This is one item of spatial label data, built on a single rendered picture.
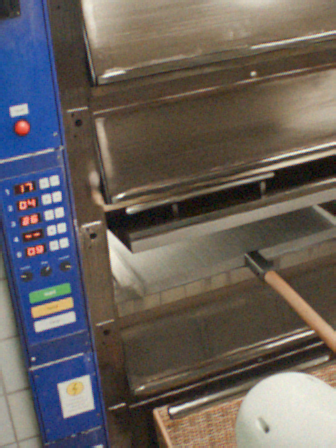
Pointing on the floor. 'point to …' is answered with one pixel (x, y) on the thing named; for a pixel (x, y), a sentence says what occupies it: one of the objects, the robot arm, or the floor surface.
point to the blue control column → (63, 347)
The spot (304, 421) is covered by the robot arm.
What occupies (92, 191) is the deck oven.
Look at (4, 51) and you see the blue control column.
